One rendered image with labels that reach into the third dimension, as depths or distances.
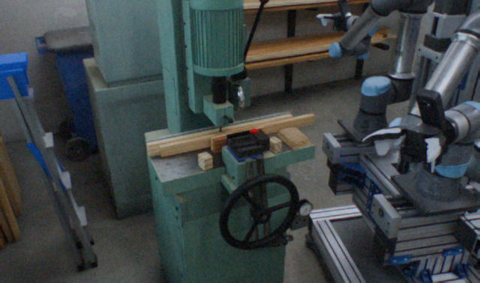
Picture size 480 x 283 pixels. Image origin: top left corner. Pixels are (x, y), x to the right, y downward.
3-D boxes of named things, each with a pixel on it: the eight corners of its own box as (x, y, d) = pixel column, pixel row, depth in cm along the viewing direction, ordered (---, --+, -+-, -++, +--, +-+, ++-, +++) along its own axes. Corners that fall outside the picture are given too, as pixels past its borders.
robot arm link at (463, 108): (485, 135, 100) (494, 104, 96) (463, 148, 94) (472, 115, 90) (455, 124, 106) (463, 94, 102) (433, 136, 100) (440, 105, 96)
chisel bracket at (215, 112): (216, 130, 144) (215, 109, 140) (203, 115, 155) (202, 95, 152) (235, 126, 147) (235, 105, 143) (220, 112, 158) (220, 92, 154)
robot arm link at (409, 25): (373, 100, 185) (392, -23, 161) (397, 94, 191) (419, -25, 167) (392, 109, 176) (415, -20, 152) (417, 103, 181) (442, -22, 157)
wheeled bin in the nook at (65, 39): (64, 168, 304) (37, 45, 261) (57, 139, 347) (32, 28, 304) (145, 148, 331) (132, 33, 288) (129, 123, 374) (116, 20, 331)
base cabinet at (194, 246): (192, 352, 171) (180, 224, 139) (159, 261, 218) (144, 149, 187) (282, 314, 187) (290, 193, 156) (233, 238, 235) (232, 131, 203)
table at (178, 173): (169, 214, 124) (168, 198, 122) (148, 167, 149) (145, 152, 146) (329, 170, 146) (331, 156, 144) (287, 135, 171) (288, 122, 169)
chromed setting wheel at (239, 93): (239, 117, 160) (239, 88, 155) (227, 106, 170) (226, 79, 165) (246, 115, 161) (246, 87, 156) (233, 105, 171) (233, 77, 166)
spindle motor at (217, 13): (203, 81, 130) (199, -20, 116) (187, 66, 144) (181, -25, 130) (252, 73, 136) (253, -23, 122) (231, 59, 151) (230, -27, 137)
